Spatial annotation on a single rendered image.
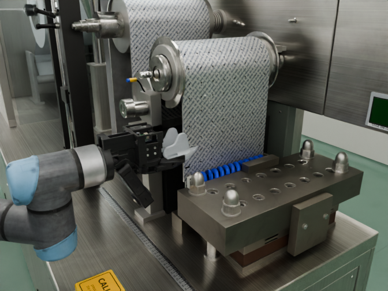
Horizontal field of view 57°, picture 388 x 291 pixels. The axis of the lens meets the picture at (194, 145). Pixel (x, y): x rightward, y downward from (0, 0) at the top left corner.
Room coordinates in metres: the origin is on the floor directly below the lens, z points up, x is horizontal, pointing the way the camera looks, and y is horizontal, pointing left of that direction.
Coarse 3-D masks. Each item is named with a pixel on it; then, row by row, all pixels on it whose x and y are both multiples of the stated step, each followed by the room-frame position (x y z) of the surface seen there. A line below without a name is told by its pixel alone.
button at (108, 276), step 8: (104, 272) 0.53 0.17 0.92; (112, 272) 0.53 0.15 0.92; (88, 280) 0.50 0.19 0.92; (96, 280) 0.50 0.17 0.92; (104, 280) 0.50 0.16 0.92; (112, 280) 0.50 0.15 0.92; (80, 288) 0.48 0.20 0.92; (88, 288) 0.48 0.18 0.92; (96, 288) 0.48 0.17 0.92; (104, 288) 0.48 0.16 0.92; (112, 288) 0.48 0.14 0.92; (120, 288) 0.48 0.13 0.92
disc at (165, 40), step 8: (160, 40) 0.76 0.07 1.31; (168, 40) 0.73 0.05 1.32; (152, 48) 0.79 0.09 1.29; (176, 48) 0.71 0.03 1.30; (176, 56) 0.71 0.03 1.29; (184, 72) 0.69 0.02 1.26; (184, 80) 0.69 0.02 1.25; (184, 88) 0.69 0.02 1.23; (176, 96) 0.71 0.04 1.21; (168, 104) 0.74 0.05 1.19; (176, 104) 0.71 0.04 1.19
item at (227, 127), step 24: (216, 96) 0.74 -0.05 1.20; (240, 96) 0.78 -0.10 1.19; (264, 96) 0.82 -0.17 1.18; (192, 120) 0.71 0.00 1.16; (216, 120) 0.74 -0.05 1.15; (240, 120) 0.78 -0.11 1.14; (264, 120) 0.83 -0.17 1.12; (192, 144) 0.71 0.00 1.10; (216, 144) 0.74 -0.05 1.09; (240, 144) 0.78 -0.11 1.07; (192, 168) 0.71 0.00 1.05; (216, 168) 0.75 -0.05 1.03
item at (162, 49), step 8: (160, 48) 0.75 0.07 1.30; (168, 48) 0.72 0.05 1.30; (152, 56) 0.78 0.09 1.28; (168, 56) 0.72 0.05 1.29; (176, 64) 0.70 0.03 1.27; (272, 64) 0.84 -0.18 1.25; (176, 72) 0.70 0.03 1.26; (176, 80) 0.70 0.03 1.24; (176, 88) 0.70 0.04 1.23; (168, 96) 0.73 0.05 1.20
